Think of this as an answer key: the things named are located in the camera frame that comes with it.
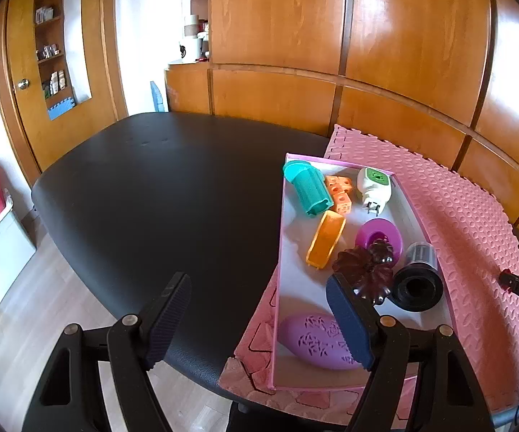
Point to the black grey canister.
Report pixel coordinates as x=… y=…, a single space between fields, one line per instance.
x=417 y=288

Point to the white appliance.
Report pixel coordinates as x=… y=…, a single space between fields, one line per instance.
x=192 y=47

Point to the metal door knob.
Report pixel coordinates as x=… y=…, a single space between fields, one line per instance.
x=23 y=84

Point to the dark brown flower-shaped stand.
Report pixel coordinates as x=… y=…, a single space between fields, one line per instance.
x=363 y=270

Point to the lavender soap case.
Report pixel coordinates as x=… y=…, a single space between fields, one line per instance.
x=309 y=337

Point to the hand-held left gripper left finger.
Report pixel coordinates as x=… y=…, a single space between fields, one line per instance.
x=172 y=319

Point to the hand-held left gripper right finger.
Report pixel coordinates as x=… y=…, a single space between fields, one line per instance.
x=349 y=324

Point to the pink cardboard box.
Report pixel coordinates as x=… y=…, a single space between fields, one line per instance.
x=297 y=252

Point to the blue foam tile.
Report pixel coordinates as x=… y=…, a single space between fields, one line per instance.
x=158 y=96

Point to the orange cube toy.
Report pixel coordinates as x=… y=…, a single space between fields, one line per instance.
x=340 y=193

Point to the white storage box red cloth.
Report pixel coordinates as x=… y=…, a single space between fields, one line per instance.
x=7 y=256

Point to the wooden wardrobe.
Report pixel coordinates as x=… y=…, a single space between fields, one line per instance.
x=286 y=18

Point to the blue foam piece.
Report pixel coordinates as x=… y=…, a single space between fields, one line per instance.
x=60 y=108

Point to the wooden door with niche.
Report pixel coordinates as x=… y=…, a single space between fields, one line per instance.
x=25 y=135

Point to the yellow plastic toy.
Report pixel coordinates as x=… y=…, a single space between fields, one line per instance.
x=327 y=238

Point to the pink foam mat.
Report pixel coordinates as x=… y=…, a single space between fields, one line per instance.
x=457 y=216

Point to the green ribbed cylinder toy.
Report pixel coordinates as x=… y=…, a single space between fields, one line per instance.
x=311 y=189

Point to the purple plastic funnel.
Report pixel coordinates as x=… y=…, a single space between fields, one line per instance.
x=372 y=234

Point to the small white boxes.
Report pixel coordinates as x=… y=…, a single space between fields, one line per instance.
x=44 y=14

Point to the white green plug-in device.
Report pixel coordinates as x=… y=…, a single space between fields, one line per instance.
x=372 y=184

